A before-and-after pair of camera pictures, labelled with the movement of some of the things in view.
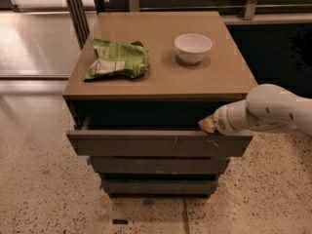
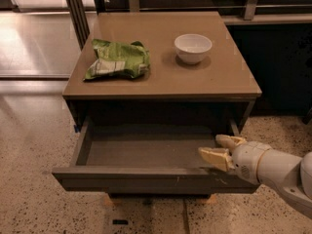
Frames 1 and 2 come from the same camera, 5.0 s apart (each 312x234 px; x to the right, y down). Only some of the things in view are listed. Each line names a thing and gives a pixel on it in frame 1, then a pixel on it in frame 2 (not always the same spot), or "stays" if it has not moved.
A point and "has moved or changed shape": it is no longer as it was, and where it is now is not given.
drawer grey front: [155, 143] has moved or changed shape
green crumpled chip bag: [119, 59] stays
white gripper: [222, 122] → [248, 160]
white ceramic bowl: [192, 48] stays
